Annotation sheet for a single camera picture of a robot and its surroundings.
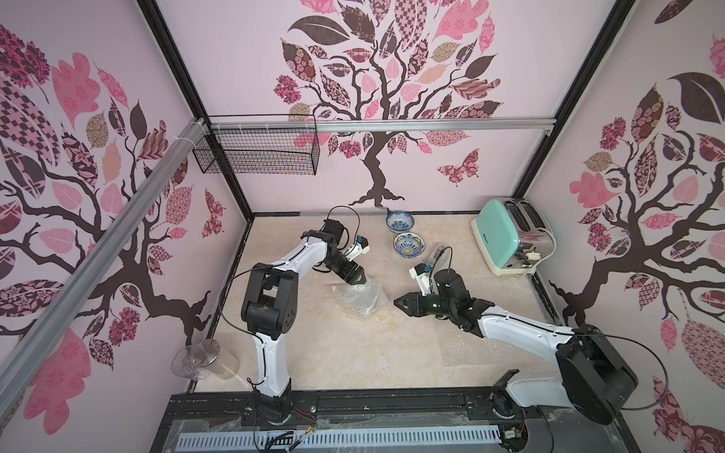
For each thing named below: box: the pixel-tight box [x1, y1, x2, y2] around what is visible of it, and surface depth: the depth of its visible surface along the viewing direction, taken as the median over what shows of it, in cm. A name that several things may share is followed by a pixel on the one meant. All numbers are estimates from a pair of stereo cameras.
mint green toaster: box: [470, 197, 556, 276], surface depth 99 cm
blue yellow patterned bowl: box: [392, 232, 426, 259], surface depth 109 cm
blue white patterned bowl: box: [385, 211, 415, 234], surface depth 116 cm
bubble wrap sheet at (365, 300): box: [331, 281, 388, 320], surface depth 89 cm
